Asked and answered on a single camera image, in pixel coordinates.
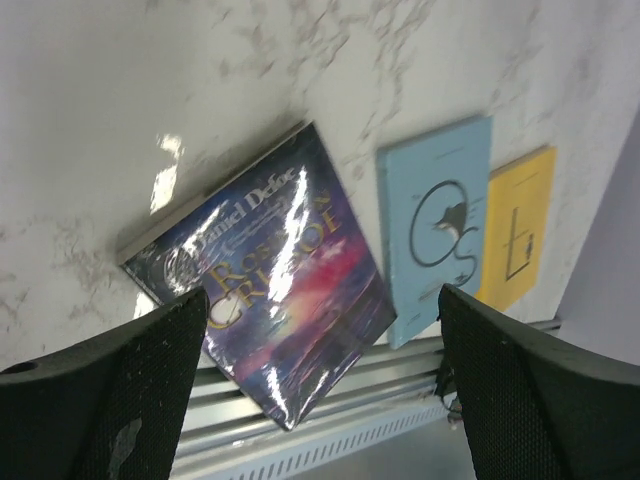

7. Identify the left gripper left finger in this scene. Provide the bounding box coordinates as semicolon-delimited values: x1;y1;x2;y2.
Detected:
1;288;209;479

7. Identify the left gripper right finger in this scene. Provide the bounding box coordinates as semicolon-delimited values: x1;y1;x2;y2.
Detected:
438;284;639;479

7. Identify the yellow letter L book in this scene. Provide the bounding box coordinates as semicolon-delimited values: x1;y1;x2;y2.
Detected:
476;146;557;311

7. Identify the dark purple book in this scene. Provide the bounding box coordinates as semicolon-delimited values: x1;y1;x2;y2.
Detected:
118;123;395;431

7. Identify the light blue fish book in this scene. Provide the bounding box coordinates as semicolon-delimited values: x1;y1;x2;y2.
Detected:
376;115;492;349

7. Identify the aluminium mounting rail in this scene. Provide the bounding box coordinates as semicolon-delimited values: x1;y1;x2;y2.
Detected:
177;337;444;457

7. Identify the white slotted cable duct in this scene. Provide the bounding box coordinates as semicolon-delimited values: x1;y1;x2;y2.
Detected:
170;396;448;479

